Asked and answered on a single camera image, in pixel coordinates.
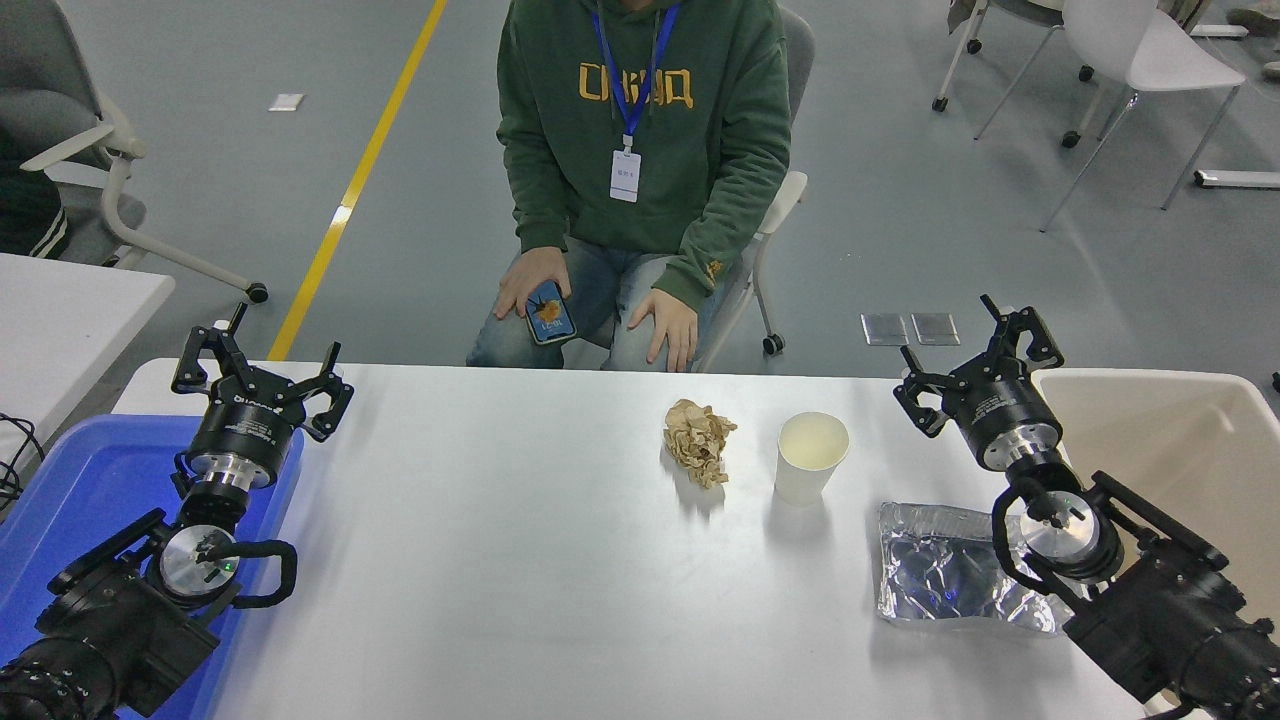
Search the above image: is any tan paper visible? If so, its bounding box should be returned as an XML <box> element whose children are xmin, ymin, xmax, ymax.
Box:
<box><xmin>663</xmin><ymin>399</ymin><xmax>738</xmax><ymax>490</ymax></box>

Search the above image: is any white paper cup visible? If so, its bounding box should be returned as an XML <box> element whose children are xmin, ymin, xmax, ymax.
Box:
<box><xmin>774</xmin><ymin>412</ymin><xmax>851</xmax><ymax>506</ymax></box>

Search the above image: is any white chair with metal legs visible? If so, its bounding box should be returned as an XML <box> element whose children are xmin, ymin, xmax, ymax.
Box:
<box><xmin>1040</xmin><ymin>0</ymin><xmax>1248</xmax><ymax>233</ymax></box>

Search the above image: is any rolling chair with castors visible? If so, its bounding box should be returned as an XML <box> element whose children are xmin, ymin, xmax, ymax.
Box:
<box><xmin>932</xmin><ymin>0</ymin><xmax>1096</xmax><ymax>149</ymax></box>

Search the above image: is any person's right hand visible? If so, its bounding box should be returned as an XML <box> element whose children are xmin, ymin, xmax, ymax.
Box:
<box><xmin>493</xmin><ymin>248</ymin><xmax>573</xmax><ymax>321</ymax></box>

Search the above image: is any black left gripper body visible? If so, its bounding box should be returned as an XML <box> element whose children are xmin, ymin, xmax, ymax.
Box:
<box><xmin>188</xmin><ymin>385</ymin><xmax>307</xmax><ymax>471</ymax></box>

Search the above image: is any black cable bundle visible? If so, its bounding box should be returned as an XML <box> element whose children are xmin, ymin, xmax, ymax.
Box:
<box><xmin>0</xmin><ymin>413</ymin><xmax>46</xmax><ymax>511</ymax></box>

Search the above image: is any person's left hand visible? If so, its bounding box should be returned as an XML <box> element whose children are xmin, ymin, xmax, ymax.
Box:
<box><xmin>627</xmin><ymin>289</ymin><xmax>699</xmax><ymax>374</ymax></box>

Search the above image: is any blue plastic tray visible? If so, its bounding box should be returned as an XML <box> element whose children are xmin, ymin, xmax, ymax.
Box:
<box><xmin>0</xmin><ymin>415</ymin><xmax>306</xmax><ymax>720</ymax></box>

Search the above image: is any person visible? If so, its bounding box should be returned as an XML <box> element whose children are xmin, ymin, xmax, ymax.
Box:
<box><xmin>466</xmin><ymin>0</ymin><xmax>793</xmax><ymax>373</ymax></box>
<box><xmin>0</xmin><ymin>130</ymin><xmax>71</xmax><ymax>259</ymax></box>

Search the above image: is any smartphone with blue case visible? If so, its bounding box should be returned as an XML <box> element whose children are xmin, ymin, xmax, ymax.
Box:
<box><xmin>524</xmin><ymin>280</ymin><xmax>578</xmax><ymax>347</ymax></box>

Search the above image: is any large pale plastic bin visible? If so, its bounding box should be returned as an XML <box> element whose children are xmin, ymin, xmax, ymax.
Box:
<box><xmin>1030</xmin><ymin>367</ymin><xmax>1280</xmax><ymax>720</ymax></box>

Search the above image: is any silver foil tray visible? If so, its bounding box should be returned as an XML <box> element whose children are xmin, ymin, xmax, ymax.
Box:
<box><xmin>877</xmin><ymin>501</ymin><xmax>1076</xmax><ymax>638</ymax></box>

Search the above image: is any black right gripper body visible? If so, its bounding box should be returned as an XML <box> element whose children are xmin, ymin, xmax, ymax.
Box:
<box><xmin>945</xmin><ymin>365</ymin><xmax>1061</xmax><ymax>458</ymax></box>

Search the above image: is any grey office chair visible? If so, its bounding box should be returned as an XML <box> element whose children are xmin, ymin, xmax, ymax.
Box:
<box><xmin>0</xmin><ymin>0</ymin><xmax>269</xmax><ymax>304</ymax></box>

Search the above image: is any white floor bar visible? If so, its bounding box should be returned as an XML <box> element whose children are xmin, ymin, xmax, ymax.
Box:
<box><xmin>1194</xmin><ymin>168</ymin><xmax>1280</xmax><ymax>190</ymax></box>

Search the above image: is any white side table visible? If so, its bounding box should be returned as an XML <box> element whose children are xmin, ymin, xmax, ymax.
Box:
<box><xmin>0</xmin><ymin>253</ymin><xmax>176</xmax><ymax>471</ymax></box>

